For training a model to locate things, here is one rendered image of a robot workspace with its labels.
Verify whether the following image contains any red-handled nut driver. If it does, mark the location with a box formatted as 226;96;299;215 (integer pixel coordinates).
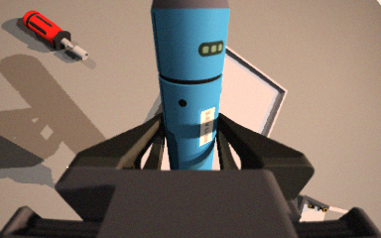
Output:
23;11;88;60

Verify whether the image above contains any blue nut driver barrel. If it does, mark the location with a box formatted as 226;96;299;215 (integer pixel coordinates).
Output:
151;0;230;170

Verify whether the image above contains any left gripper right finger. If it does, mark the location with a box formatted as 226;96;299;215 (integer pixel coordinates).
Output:
216;112;315;200

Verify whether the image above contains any beige rectangular tray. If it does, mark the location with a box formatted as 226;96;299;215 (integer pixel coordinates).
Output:
219;46;288;138

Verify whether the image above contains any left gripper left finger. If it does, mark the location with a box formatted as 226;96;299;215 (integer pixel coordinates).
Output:
68;112;166;170

